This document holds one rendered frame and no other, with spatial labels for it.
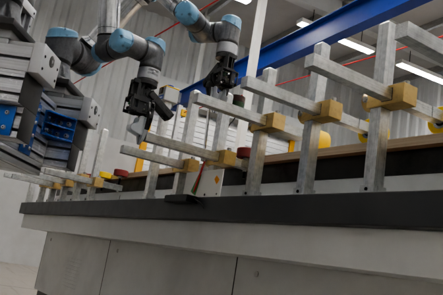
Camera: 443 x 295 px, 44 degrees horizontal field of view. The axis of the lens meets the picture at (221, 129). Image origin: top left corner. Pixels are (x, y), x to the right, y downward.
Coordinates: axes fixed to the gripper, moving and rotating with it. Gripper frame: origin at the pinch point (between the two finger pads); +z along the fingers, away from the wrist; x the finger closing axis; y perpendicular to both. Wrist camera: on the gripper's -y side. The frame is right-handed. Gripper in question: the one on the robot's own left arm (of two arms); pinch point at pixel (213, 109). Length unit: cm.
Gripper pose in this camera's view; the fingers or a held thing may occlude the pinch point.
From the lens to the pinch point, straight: 194.9
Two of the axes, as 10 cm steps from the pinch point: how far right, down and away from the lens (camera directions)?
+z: -1.6, 9.6, -2.4
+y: 5.5, -1.2, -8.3
